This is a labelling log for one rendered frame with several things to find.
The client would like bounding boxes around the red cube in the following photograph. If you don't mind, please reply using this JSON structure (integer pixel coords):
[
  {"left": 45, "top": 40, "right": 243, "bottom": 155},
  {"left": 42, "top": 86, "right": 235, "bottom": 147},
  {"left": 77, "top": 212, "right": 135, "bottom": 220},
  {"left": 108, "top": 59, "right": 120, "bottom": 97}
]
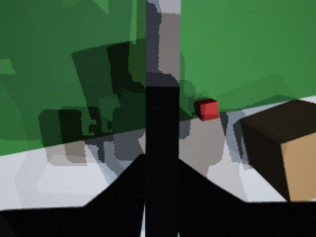
[{"left": 196, "top": 98, "right": 219, "bottom": 121}]

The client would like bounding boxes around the brown cube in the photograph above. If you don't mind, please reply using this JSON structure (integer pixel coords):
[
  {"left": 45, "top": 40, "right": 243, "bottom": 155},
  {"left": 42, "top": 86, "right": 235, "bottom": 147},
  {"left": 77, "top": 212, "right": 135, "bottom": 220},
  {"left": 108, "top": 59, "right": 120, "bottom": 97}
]
[{"left": 239, "top": 100, "right": 316, "bottom": 201}]

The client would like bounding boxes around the green flat mat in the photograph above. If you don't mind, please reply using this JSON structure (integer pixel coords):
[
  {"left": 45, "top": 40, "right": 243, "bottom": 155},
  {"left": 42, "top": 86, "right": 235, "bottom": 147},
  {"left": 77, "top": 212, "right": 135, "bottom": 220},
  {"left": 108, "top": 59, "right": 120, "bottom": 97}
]
[{"left": 0, "top": 0, "right": 316, "bottom": 157}]

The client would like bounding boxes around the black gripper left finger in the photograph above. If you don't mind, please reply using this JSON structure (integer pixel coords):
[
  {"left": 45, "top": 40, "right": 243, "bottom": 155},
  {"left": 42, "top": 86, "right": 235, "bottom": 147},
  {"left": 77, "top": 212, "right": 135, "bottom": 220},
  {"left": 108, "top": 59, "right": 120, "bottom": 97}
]
[{"left": 0, "top": 154, "right": 145, "bottom": 237}]

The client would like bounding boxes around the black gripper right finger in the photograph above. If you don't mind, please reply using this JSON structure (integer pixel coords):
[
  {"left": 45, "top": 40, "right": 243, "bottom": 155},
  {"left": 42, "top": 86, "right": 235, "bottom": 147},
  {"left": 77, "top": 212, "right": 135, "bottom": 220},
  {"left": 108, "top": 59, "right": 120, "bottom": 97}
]
[{"left": 178, "top": 158, "right": 316, "bottom": 237}]

